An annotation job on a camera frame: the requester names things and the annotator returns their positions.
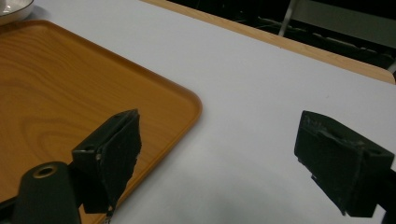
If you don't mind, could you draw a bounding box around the metal stand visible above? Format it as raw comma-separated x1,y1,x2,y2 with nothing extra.
277,0,302,37

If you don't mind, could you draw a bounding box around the wooden tray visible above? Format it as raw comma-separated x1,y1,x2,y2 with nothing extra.
0,20,204,224

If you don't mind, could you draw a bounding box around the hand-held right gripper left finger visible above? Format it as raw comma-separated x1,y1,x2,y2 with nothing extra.
71,108,143,217

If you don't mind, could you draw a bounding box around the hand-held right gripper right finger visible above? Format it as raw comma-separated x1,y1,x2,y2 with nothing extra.
293,110,396,218

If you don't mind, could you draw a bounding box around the white bowl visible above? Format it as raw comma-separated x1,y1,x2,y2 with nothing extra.
0,0,35,26

